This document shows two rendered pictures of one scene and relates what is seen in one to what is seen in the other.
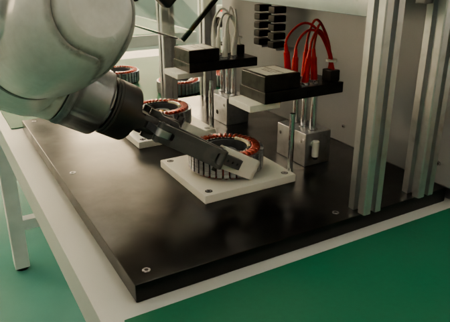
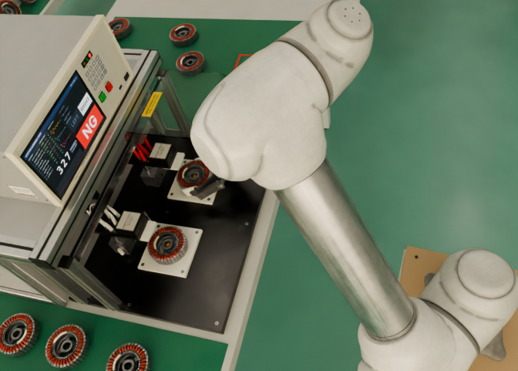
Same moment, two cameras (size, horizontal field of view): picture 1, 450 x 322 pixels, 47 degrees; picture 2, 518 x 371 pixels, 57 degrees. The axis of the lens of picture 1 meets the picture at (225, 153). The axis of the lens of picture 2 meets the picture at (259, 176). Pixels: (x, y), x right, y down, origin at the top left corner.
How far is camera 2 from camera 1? 1.65 m
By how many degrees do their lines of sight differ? 90
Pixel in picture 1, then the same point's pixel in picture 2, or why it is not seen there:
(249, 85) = (170, 158)
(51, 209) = (269, 210)
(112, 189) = (243, 197)
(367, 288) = not seen: hidden behind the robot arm
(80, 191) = (256, 203)
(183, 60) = (142, 224)
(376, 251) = not seen: hidden behind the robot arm
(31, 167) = (252, 262)
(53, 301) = not seen: outside the picture
